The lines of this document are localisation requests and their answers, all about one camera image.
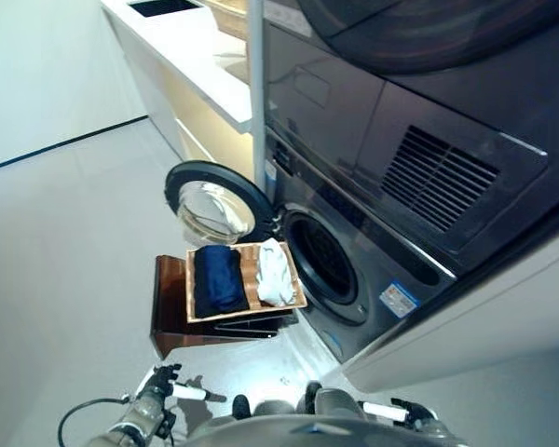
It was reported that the dark grey dryer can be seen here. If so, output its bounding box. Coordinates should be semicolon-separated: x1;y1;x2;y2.
263;0;552;277

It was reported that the colourful rectangular instruction sticker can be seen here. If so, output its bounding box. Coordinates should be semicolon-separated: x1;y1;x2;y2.
380;278;422;319

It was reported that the white vertical cabinet panel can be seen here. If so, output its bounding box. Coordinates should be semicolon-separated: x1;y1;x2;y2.
247;0;268;188

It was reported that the white cabinet side panel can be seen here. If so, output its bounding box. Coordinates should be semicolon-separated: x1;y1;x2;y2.
338;232;559;393

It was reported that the white garment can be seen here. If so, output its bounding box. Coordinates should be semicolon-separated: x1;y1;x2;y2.
254;237;296;308

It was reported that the left silver robot leg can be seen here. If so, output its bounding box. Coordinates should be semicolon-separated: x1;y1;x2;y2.
231;393;300;420

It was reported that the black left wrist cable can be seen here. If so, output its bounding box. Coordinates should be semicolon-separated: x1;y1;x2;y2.
57;394;137;447

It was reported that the rectangular wicker basket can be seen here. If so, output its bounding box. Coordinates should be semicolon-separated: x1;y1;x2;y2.
184;239;308;324

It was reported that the grey robot torso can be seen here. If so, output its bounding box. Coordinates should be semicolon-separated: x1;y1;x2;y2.
180;413;468;447

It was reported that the black recessed sink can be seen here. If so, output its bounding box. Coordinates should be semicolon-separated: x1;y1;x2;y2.
127;0;206;19

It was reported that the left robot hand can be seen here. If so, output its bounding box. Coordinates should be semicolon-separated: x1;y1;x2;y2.
143;363;227;403

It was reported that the white counter cabinet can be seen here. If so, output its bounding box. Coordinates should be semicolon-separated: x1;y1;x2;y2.
100;0;266;165

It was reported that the brown wooden stool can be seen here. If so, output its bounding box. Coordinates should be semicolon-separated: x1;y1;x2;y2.
148;254;300;360

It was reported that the blue garment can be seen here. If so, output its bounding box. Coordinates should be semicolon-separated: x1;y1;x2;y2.
193;245;252;318

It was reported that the grey front-load washing machine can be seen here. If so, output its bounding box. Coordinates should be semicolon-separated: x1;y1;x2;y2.
264;129;458;370

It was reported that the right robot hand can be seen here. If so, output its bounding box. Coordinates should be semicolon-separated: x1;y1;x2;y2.
358;398;437;427

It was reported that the round glass washing machine door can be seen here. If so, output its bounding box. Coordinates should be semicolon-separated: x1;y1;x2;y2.
164;160;275;247

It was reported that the tan woven tray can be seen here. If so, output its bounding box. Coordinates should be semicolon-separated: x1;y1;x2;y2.
203;0;252;37

